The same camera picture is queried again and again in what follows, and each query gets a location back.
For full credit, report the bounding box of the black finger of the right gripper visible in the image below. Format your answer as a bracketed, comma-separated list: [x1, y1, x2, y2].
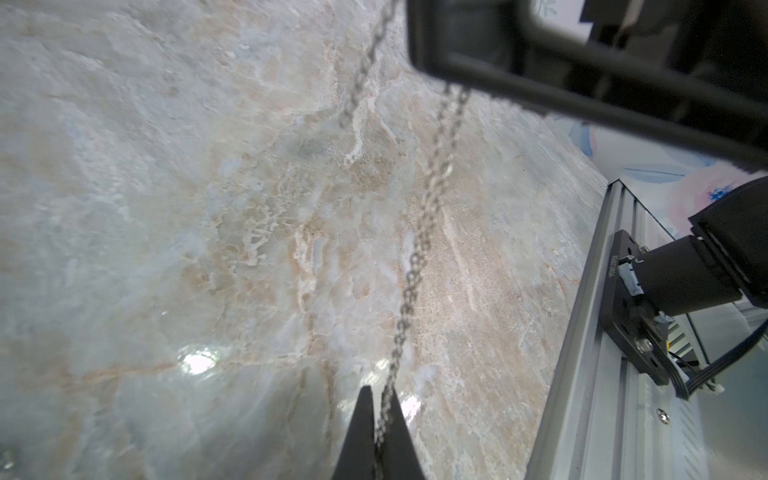
[406, 1, 767, 171]

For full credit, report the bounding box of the gold chain necklace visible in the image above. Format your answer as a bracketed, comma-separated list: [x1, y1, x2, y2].
[337, 0, 473, 457]

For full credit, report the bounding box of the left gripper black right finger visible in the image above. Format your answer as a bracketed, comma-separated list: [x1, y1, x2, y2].
[380, 396, 425, 480]

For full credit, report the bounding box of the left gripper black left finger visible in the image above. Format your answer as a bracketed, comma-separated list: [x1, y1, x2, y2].
[331, 386, 375, 480]

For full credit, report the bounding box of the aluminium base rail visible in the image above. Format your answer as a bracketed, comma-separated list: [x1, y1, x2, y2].
[527, 179, 767, 479]

